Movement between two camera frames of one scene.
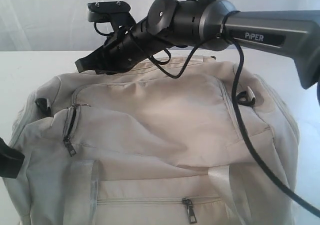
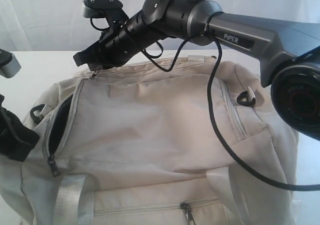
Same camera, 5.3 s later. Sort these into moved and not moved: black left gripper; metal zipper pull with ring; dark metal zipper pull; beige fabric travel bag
Moved: metal zipper pull with ring; black left gripper; dark metal zipper pull
Not moved: beige fabric travel bag
